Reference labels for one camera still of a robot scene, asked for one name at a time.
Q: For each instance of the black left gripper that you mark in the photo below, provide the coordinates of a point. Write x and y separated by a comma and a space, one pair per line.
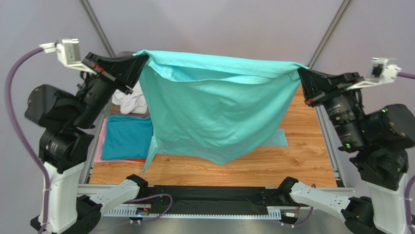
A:
123, 70

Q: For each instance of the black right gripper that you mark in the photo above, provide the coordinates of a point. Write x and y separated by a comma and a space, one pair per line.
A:
332, 88

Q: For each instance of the teal green t shirt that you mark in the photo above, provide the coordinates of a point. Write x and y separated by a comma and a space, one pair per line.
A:
214, 107

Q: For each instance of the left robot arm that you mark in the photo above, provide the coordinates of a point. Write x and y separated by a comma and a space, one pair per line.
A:
63, 147

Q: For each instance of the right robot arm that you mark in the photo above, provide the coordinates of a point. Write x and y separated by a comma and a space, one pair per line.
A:
380, 141

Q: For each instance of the crumpled white t shirt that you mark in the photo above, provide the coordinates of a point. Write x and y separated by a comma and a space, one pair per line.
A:
134, 103

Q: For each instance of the clear plastic bin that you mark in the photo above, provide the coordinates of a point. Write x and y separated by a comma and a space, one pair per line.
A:
115, 109

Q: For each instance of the folded dark teal t shirt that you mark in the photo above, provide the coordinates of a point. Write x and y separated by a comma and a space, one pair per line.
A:
127, 137

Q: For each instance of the folded pink t shirt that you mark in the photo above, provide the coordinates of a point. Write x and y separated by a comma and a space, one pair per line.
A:
98, 155

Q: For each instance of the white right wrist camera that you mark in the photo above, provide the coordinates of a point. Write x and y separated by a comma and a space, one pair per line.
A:
382, 71

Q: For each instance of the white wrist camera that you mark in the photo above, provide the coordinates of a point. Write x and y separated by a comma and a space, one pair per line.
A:
68, 53
382, 71

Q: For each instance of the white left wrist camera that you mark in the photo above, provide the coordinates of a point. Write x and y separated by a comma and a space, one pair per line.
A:
68, 53

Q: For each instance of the right aluminium frame post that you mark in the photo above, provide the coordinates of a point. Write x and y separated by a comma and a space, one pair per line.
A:
331, 29

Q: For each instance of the aluminium frame post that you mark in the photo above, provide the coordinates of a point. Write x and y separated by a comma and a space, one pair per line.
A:
331, 29
94, 21

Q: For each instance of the left aluminium frame post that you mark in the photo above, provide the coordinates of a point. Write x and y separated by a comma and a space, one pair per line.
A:
94, 21

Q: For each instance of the aluminium front rail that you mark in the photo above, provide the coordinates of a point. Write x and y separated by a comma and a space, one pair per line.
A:
161, 203

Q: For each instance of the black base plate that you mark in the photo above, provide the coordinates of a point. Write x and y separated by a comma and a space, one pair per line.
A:
213, 200

